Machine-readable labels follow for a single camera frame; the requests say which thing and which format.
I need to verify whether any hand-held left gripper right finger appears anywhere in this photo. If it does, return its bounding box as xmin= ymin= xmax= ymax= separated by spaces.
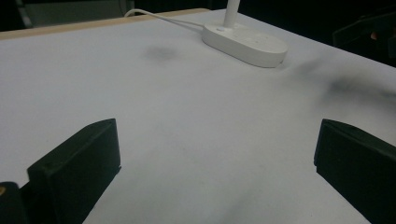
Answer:
xmin=313 ymin=119 xmax=396 ymax=224

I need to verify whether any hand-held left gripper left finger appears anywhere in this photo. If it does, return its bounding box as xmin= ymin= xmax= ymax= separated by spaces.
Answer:
xmin=19 ymin=118 xmax=122 ymax=224

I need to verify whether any dark equipment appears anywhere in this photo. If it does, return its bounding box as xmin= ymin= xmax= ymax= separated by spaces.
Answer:
xmin=332 ymin=12 xmax=396 ymax=68

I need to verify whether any white desk lamp base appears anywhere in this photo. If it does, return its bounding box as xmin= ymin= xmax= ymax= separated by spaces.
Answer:
xmin=201 ymin=0 xmax=289 ymax=69

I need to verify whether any white lamp cable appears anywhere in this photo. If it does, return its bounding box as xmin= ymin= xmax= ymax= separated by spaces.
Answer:
xmin=123 ymin=7 xmax=205 ymax=32

